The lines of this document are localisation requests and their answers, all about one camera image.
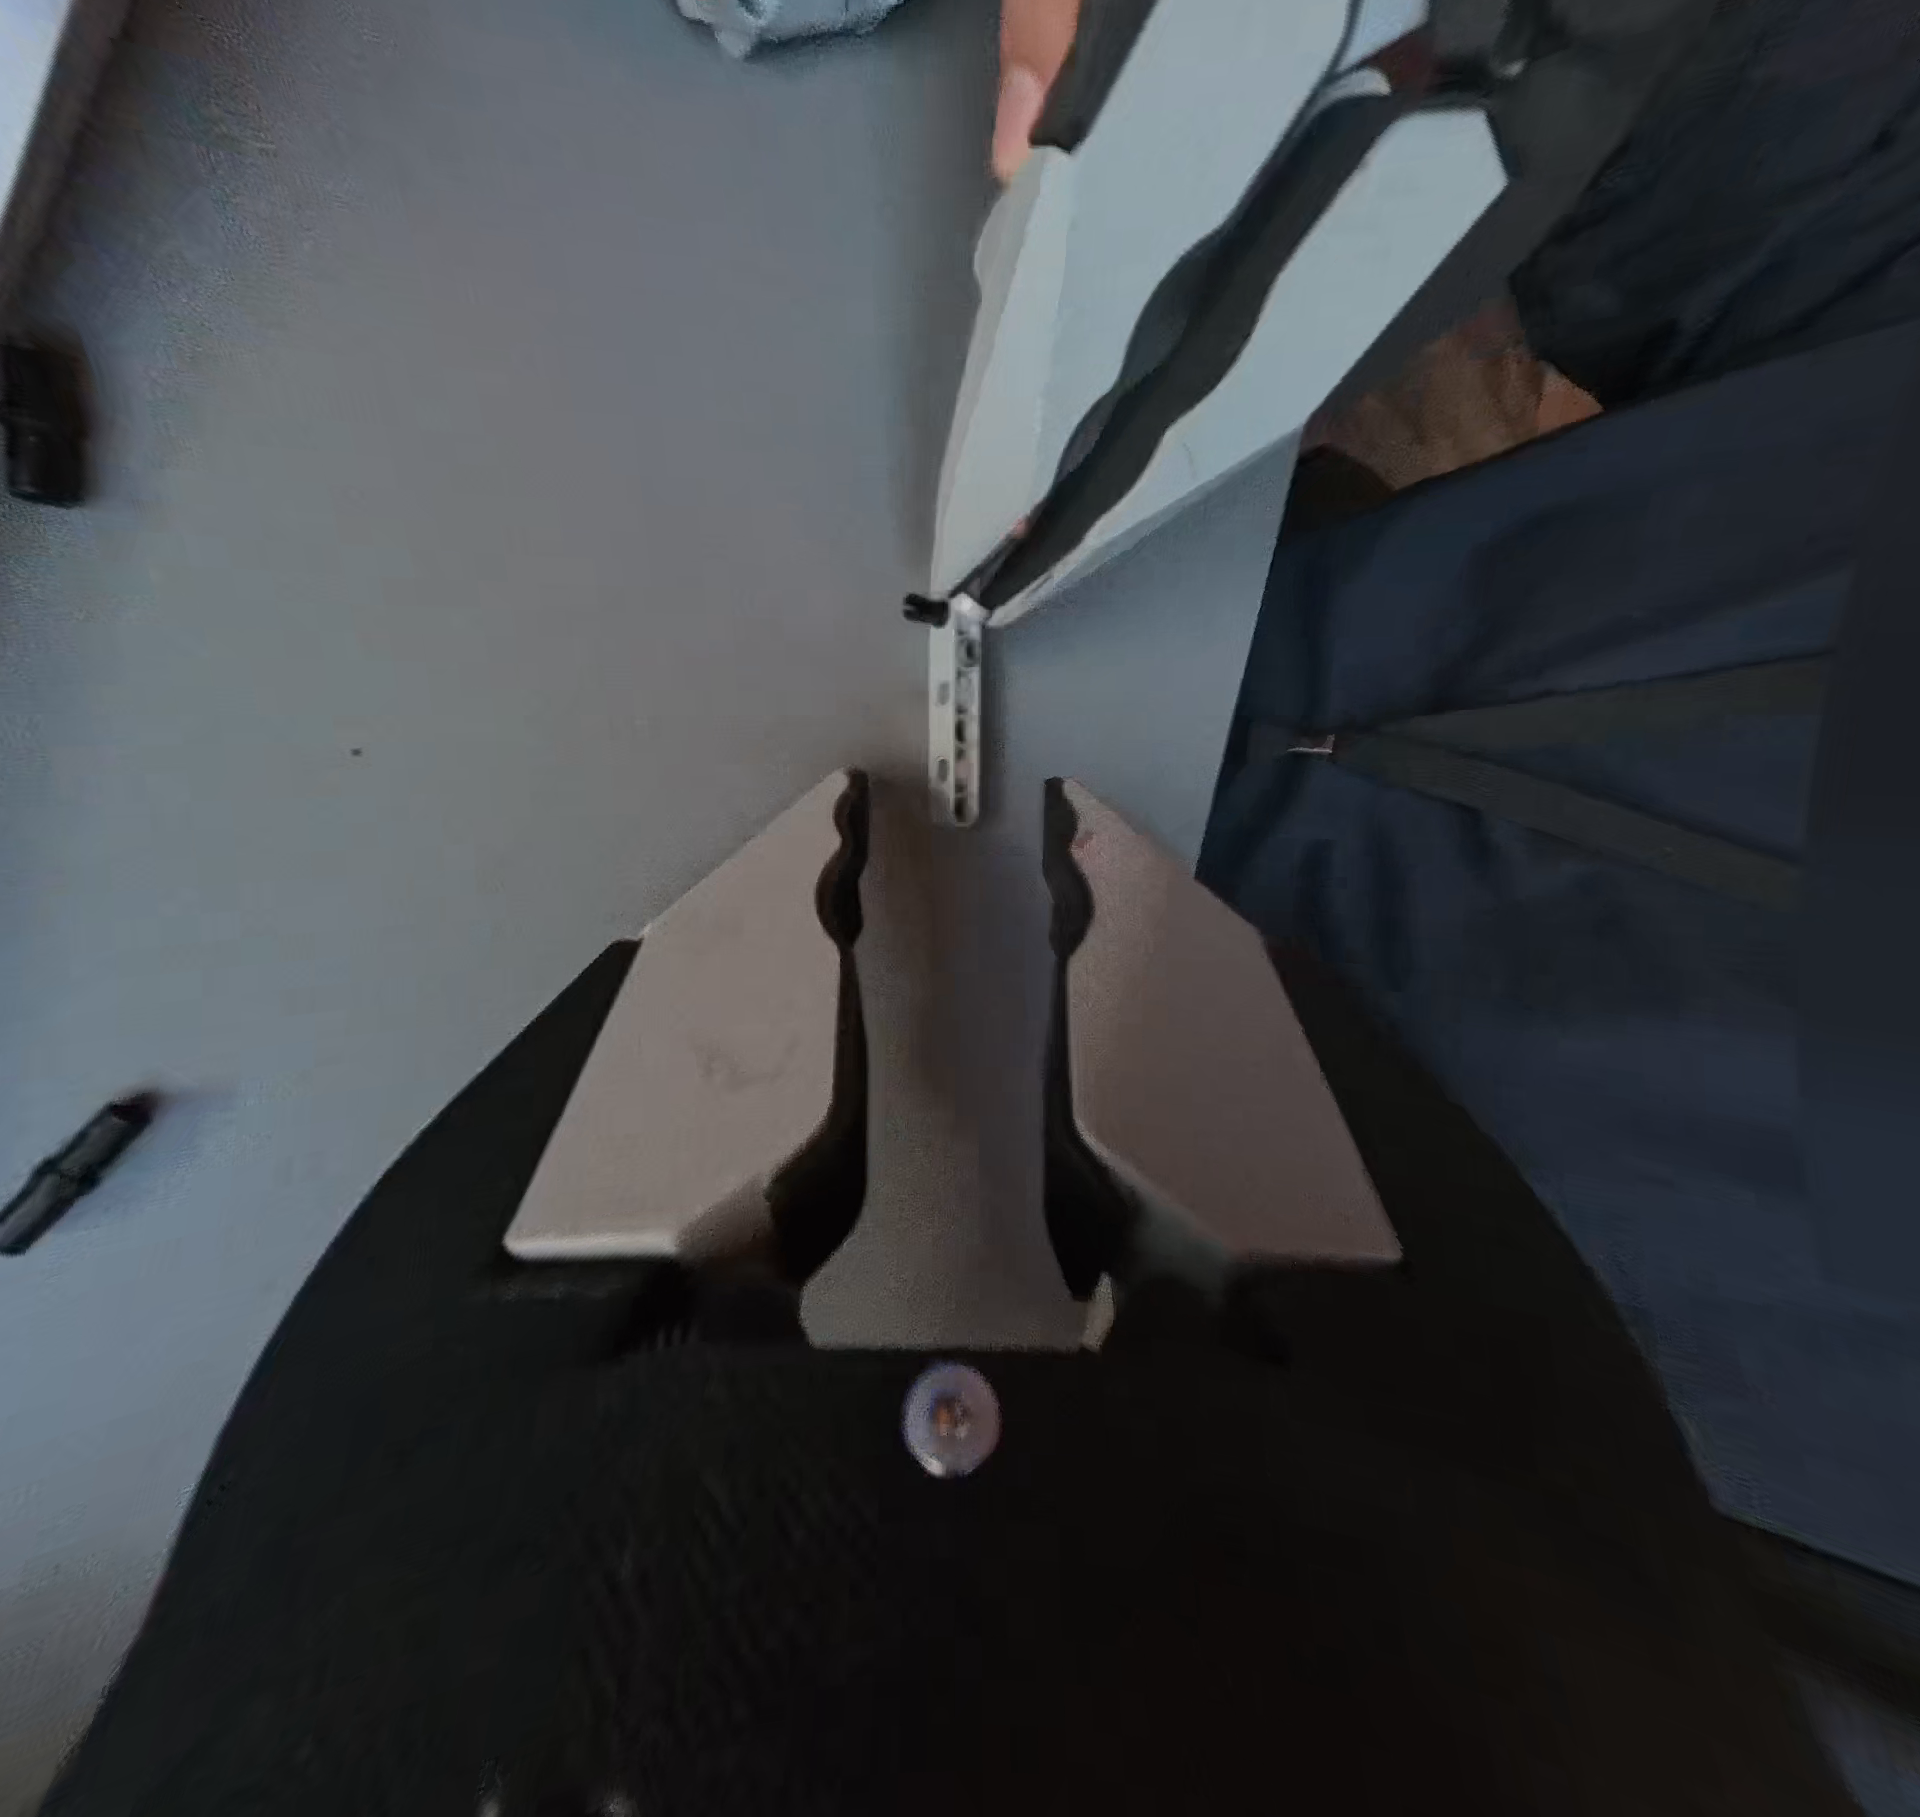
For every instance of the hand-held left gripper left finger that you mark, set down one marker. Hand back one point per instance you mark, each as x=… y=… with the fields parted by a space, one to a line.
x=721 y=1052

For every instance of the small black lego pin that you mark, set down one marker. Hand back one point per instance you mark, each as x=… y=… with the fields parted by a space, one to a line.
x=923 y=610

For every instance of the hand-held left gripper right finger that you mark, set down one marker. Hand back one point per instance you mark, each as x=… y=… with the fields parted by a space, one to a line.
x=1200 y=1082

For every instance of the person's dark grey shirt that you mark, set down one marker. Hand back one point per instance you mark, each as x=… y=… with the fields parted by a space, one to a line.
x=1725 y=122

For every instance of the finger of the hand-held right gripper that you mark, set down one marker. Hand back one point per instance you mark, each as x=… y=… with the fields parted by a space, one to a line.
x=1350 y=301
x=1109 y=227

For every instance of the long black lego axle pin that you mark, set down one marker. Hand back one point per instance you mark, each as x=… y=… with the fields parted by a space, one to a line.
x=76 y=1173

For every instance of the light grey lego beam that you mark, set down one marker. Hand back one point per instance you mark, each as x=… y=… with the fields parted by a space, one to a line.
x=958 y=723

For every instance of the white lego instruction booklet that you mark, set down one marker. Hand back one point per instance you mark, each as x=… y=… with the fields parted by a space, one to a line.
x=52 y=32

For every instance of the black lego connector piece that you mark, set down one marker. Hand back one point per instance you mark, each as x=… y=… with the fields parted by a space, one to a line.
x=43 y=414

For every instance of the person's right hand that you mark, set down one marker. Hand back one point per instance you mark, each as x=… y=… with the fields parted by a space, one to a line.
x=1034 y=32

